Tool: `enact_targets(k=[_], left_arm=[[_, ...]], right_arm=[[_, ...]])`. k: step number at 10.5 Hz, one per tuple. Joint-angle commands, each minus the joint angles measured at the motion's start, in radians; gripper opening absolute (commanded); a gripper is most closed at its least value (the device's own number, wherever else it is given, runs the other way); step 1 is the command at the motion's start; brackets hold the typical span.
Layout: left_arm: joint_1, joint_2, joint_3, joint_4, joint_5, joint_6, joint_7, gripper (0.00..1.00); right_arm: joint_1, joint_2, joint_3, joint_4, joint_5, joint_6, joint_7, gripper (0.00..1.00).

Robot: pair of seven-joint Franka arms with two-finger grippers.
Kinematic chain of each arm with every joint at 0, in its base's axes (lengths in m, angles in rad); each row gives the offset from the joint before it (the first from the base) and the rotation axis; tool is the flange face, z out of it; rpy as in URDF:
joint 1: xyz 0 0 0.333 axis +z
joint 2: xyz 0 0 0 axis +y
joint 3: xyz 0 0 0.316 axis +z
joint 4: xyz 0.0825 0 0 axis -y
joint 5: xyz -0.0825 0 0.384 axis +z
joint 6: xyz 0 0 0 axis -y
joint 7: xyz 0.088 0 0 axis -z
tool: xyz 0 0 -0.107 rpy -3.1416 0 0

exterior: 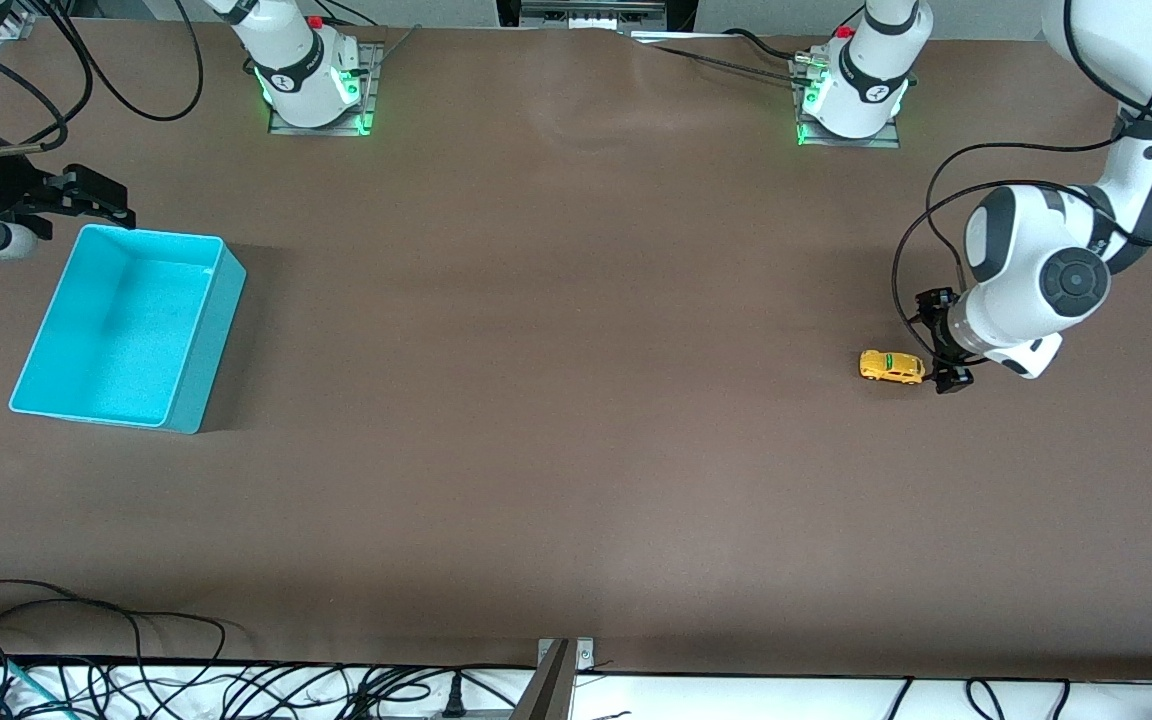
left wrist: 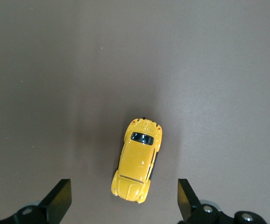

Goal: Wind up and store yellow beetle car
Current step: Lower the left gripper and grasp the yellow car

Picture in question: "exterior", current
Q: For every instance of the grey aluminium profile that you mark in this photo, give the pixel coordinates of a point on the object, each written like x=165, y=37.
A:
x=551, y=685

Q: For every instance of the turquoise plastic bin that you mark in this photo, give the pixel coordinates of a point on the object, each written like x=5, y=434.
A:
x=116, y=330

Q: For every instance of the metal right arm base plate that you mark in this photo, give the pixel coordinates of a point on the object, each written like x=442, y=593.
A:
x=321, y=130

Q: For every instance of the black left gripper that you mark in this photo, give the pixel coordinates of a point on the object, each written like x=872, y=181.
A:
x=939, y=338

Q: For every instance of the yellow beetle toy car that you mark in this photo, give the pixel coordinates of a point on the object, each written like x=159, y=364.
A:
x=891, y=367

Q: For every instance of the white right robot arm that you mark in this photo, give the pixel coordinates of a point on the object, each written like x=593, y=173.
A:
x=291, y=60

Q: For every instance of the grey power strip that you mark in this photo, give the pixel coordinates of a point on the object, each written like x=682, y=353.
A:
x=591, y=12

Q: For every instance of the metal corner bracket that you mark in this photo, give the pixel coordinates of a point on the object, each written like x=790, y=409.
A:
x=14, y=26

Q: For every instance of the black power plug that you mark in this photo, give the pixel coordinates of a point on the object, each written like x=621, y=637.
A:
x=454, y=698

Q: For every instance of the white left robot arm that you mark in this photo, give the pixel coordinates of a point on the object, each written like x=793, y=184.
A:
x=1016, y=270

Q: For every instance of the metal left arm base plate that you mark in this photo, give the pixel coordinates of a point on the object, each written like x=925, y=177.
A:
x=871, y=142

